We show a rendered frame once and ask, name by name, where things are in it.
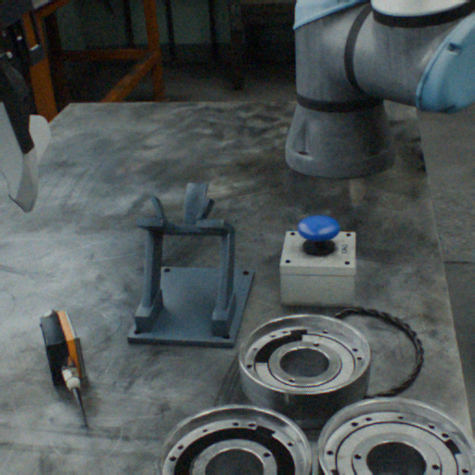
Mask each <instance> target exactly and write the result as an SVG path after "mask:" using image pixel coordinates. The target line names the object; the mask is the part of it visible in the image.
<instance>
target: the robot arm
mask: <svg viewBox="0 0 475 475"><path fill-rule="evenodd" d="M27 12H29V16H30V20H31V23H32V26H33V30H34V33H35V38H36V42H37V46H35V47H34V48H31V49H30V46H29V42H28V39H27V34H26V31H25V27H24V23H23V20H22V15H24V14H25V13H27ZM16 21H17V22H18V25H19V31H20V36H21V37H18V36H17V32H16V28H15V25H14V22H16ZM293 29H294V30H295V44H296V85H297V108H296V110H295V114H294V117H293V121H292V124H291V126H290V130H289V135H288V138H287V143H286V161H287V164H288V166H289V167H290V168H291V169H292V170H294V171H296V172H298V173H302V174H305V175H310V176H313V177H319V178H326V179H351V178H360V177H365V176H369V175H373V174H376V173H380V172H382V171H385V170H387V169H389V168H390V167H391V166H392V165H393V162H394V160H395V141H394V138H393V133H392V129H391V126H390V122H389V119H388V116H387V112H386V109H384V105H383V99H384V100H389V101H392V102H396V103H400V104H404V105H407V106H411V107H415V108H418V109H420V111H422V112H435V113H441V114H445V115H451V114H456V113H458V112H460V111H462V110H464V109H466V107H469V106H470V105H471V104H472V103H473V102H474V101H475V0H298V1H297V4H296V10H295V25H294V26H293ZM23 51H25V53H26V57H27V60H28V64H29V68H31V67H34V66H36V65H37V64H39V63H40V61H41V60H43V59H44V58H46V55H45V49H44V45H43V41H42V37H41V33H40V29H39V26H38V22H37V18H36V15H35V11H34V6H33V2H32V0H0V172H1V173H2V175H3V176H4V177H5V179H6V182H7V187H9V194H10V195H9V196H10V198H11V199H12V200H14V201H15V202H16V203H17V204H18V205H19V206H20V207H21V208H22V209H23V210H24V211H25V212H30V211H31V210H32V209H33V206H35V202H36V199H37V195H38V186H39V177H38V173H39V170H38V165H39V162H40V160H41V158H42V157H43V156H44V154H45V151H46V149H47V147H48V145H49V143H50V138H51V132H50V128H49V125H48V123H47V121H46V119H45V118H43V117H41V116H32V115H31V104H30V97H29V93H28V89H27V85H26V83H25V81H24V79H23V77H22V75H21V73H22V72H23V71H24V69H23V68H25V64H24V59H23V56H22V52H23Z"/></svg>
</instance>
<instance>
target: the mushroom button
mask: <svg viewBox="0 0 475 475"><path fill-rule="evenodd" d="M298 233H299V235H300V236H301V237H303V238H305V240H310V241H313V246H314V247H316V248H323V247H324V246H325V241H328V240H330V239H331V238H334V237H336V236H337V235H338V234H339V233H340V225H339V223H338V222H337V221H336V220H335V219H333V218H330V217H326V216H312V217H308V218H305V219H303V220H301V221H300V223H299V225H298Z"/></svg>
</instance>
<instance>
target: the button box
mask: <svg viewBox="0 0 475 475"><path fill-rule="evenodd" d="M354 249H355V233H354V232H340V233H339V234H338V235H337V236H336V237H334V238H331V239H330V240H328V241H325V246H324V247H323V248H316V247H314V246H313V241H310V240H305V238H303V237H301V236H300V235H299V233H298V231H287V234H286V240H285V245H284V249H283V254H282V259H280V265H279V274H280V300H282V305H302V306H331V307H353V295H354V275H355V251H354Z"/></svg>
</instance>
